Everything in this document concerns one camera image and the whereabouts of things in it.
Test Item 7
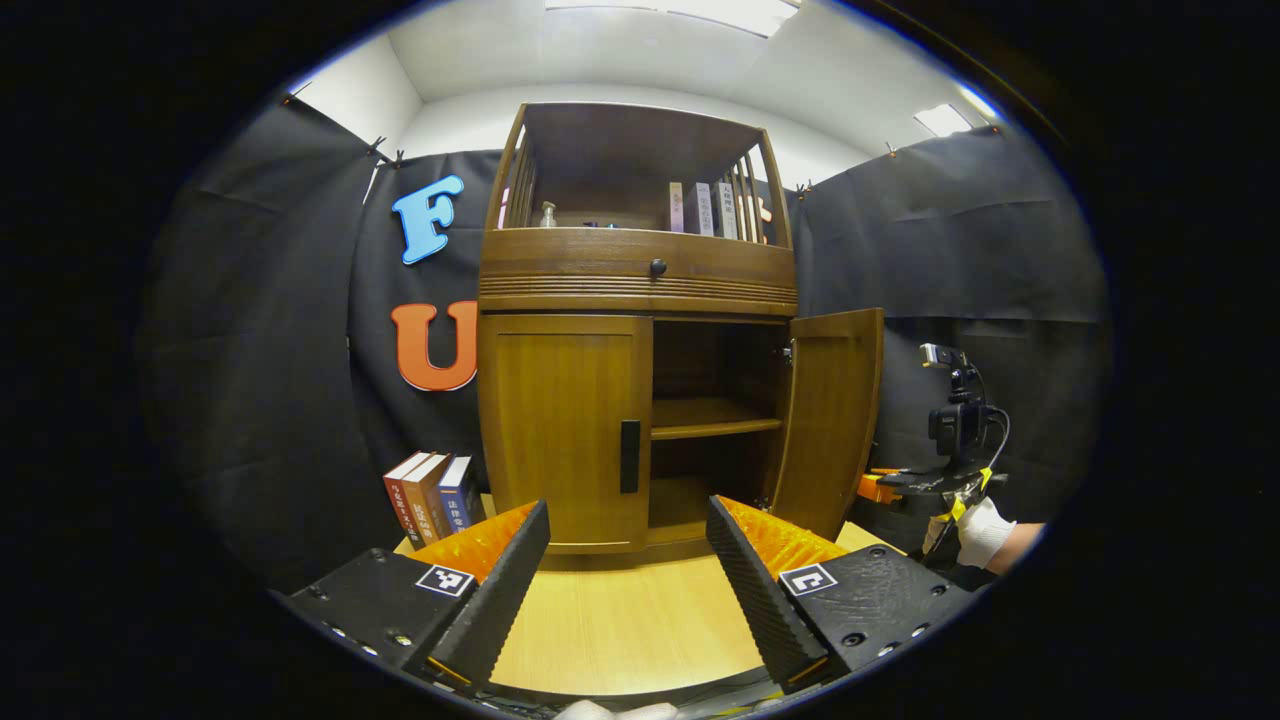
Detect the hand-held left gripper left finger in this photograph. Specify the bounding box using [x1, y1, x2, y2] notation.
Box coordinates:
[285, 498, 554, 691]

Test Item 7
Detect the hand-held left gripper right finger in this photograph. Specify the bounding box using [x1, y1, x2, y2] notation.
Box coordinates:
[705, 496, 981, 694]

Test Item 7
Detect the wooden shoe cabinet door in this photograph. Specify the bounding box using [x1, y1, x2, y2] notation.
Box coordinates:
[767, 307, 887, 544]
[479, 314, 655, 555]

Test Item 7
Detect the wooden double-door shoe cabinet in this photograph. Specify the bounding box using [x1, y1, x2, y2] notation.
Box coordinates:
[477, 102, 800, 558]

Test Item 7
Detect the wooden inner cabinet shelf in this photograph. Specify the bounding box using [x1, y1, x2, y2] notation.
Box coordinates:
[651, 396, 785, 442]

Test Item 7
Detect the wooden cabinet drawer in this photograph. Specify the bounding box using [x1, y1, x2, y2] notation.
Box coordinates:
[478, 227, 800, 317]

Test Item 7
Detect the dark red book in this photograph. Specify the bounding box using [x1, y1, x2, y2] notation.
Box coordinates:
[382, 450, 434, 552]

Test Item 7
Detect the small ceiling light panel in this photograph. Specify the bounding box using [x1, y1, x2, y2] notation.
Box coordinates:
[912, 103, 974, 139]

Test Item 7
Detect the large ceiling light panel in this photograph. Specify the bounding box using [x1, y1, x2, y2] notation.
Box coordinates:
[544, 0, 802, 39]

